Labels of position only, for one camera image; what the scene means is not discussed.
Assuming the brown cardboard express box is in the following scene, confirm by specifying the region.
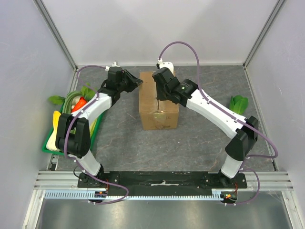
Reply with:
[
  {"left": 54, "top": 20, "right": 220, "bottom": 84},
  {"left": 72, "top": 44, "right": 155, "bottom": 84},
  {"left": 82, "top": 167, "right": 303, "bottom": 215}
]
[{"left": 139, "top": 72, "right": 179, "bottom": 130}]

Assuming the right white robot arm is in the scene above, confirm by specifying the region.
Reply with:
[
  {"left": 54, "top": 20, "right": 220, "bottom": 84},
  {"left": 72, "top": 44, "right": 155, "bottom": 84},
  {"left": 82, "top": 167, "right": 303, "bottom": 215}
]
[{"left": 152, "top": 67, "right": 258, "bottom": 188}]

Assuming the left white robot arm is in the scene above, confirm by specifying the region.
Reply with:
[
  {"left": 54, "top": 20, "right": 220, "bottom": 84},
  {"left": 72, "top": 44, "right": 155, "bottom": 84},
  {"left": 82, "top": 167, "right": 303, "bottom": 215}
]
[{"left": 55, "top": 66, "right": 143, "bottom": 187}]

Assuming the orange carrot toy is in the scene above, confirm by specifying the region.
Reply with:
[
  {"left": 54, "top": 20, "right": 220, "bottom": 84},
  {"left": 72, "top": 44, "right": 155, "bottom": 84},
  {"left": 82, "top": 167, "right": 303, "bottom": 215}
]
[{"left": 71, "top": 97, "right": 87, "bottom": 113}]

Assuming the green bean bundle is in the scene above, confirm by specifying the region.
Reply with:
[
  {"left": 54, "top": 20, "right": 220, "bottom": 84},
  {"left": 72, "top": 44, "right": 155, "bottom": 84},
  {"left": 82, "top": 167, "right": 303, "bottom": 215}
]
[{"left": 62, "top": 91, "right": 82, "bottom": 114}]

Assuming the yellow corn toy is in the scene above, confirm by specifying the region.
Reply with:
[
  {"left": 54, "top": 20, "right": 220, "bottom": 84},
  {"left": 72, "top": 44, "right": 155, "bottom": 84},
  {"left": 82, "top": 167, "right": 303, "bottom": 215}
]
[{"left": 52, "top": 111, "right": 61, "bottom": 133}]

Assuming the green bok choy leaf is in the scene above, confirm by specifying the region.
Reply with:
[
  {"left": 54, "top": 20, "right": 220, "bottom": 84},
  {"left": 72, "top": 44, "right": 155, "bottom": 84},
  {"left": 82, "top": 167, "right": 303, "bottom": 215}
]
[{"left": 229, "top": 95, "right": 248, "bottom": 115}]

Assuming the white radish toy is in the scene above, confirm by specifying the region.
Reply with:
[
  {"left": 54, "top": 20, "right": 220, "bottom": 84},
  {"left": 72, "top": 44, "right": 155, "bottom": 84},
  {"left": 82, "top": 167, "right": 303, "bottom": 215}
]
[{"left": 46, "top": 129, "right": 60, "bottom": 152}]

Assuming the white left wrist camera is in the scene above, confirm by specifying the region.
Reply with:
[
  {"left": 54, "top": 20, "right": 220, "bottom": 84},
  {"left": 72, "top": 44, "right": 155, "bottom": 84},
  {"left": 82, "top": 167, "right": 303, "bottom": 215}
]
[{"left": 105, "top": 61, "right": 120, "bottom": 71}]

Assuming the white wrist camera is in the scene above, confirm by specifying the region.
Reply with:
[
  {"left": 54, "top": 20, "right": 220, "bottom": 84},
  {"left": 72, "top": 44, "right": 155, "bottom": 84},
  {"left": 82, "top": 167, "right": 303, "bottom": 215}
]
[
  {"left": 156, "top": 58, "right": 174, "bottom": 74},
  {"left": 105, "top": 61, "right": 120, "bottom": 71}
]

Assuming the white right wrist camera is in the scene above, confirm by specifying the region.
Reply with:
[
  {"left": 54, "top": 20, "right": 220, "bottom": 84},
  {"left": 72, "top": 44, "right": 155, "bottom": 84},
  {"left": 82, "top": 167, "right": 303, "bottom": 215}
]
[{"left": 156, "top": 58, "right": 174, "bottom": 74}]

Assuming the aluminium frame post left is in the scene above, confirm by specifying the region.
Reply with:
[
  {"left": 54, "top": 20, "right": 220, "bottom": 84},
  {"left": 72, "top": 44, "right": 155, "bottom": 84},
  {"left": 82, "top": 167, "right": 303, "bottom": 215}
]
[{"left": 33, "top": 0, "right": 78, "bottom": 71}]

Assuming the aluminium frame post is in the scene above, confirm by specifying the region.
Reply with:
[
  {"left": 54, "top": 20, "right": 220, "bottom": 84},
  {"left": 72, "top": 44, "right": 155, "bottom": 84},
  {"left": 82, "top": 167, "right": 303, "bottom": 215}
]
[
  {"left": 33, "top": 0, "right": 78, "bottom": 71},
  {"left": 243, "top": 0, "right": 286, "bottom": 70}
]

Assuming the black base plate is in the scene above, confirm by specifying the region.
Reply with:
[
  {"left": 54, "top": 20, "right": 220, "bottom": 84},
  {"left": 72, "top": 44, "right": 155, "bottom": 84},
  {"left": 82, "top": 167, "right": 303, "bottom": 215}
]
[{"left": 77, "top": 170, "right": 248, "bottom": 194}]

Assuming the grey cable duct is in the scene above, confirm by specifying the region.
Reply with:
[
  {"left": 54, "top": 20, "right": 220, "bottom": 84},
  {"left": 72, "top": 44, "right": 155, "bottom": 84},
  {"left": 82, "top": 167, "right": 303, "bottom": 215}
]
[{"left": 44, "top": 189, "right": 226, "bottom": 200}]

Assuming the aluminium frame post right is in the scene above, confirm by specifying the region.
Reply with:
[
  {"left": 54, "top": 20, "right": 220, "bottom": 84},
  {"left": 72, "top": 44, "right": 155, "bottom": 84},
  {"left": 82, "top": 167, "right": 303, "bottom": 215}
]
[{"left": 243, "top": 0, "right": 286, "bottom": 70}]

